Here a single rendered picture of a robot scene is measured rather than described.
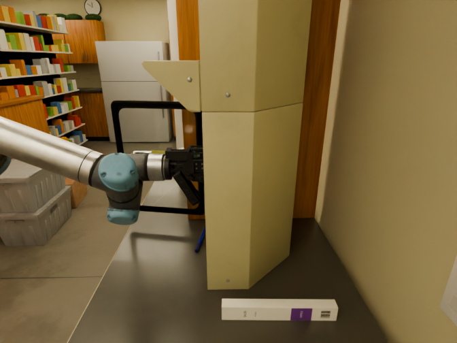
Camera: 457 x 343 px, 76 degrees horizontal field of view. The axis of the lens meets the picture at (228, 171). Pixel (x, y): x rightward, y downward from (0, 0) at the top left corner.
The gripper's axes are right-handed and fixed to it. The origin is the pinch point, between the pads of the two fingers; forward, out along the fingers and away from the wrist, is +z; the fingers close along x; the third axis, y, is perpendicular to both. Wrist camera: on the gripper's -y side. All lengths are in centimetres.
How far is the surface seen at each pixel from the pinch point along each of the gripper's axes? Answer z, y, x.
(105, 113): -223, -65, 488
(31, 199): -158, -76, 141
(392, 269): 34.3, -15.2, -22.3
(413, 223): 34.3, -1.5, -25.1
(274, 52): 6.4, 31.1, -10.3
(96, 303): -36.6, -27.6, -18.1
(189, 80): -11.1, 25.8, -14.7
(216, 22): -5.6, 36.2, -14.6
